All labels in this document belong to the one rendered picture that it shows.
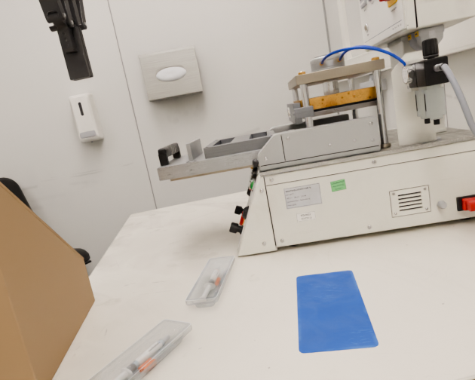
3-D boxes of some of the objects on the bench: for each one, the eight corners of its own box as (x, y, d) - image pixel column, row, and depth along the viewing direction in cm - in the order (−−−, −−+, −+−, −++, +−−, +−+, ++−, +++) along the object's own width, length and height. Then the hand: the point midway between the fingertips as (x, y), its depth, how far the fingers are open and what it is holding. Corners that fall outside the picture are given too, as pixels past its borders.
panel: (244, 216, 119) (260, 156, 114) (237, 253, 89) (259, 173, 85) (237, 215, 119) (253, 154, 114) (229, 251, 89) (250, 171, 85)
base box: (427, 186, 115) (421, 127, 112) (503, 224, 79) (497, 138, 75) (245, 216, 121) (234, 160, 117) (237, 265, 84) (221, 185, 81)
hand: (75, 54), depth 58 cm, fingers closed
